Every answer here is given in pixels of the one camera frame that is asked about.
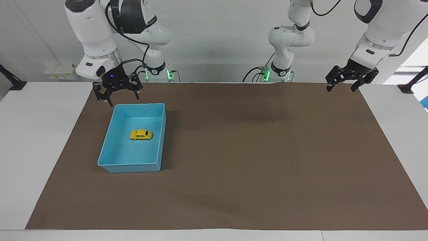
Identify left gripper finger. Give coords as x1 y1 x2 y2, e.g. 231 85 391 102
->
350 68 380 93
325 65 350 92

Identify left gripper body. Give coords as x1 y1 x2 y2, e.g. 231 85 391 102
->
344 59 372 76

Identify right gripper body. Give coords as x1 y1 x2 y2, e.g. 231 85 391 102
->
100 65 132 89

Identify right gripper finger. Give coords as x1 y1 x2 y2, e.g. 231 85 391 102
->
126 73 144 100
93 81 114 107

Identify yellow toy beetle car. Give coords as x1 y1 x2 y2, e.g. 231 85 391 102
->
130 129 153 141

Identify black stand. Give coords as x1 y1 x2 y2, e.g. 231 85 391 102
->
0 64 27 91
397 66 428 94

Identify light blue plastic bin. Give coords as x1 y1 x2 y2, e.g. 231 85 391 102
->
97 103 167 173

